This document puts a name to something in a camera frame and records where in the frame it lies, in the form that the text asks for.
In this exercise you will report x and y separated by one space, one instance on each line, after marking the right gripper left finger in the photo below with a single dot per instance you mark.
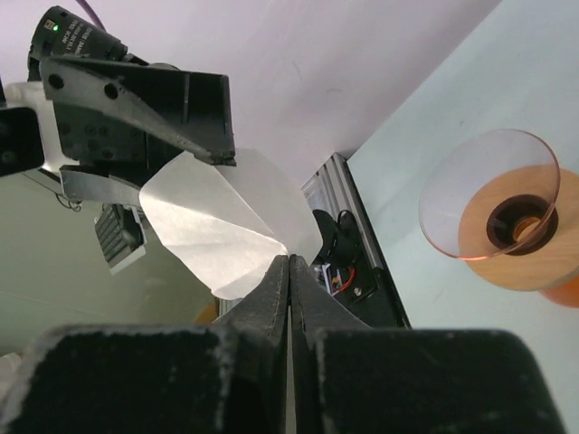
225 377

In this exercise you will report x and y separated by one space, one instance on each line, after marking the orange glass carafe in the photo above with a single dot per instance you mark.
551 267

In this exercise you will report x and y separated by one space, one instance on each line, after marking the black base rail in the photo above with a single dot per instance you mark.
367 293

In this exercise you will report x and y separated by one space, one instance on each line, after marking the white paper coffee filter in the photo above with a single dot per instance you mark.
227 224

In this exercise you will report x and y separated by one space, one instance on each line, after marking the clear glass dripper cone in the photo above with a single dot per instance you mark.
491 196

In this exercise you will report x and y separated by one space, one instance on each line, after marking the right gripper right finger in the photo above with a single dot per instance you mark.
353 378

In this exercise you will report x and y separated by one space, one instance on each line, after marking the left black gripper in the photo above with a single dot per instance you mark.
120 120

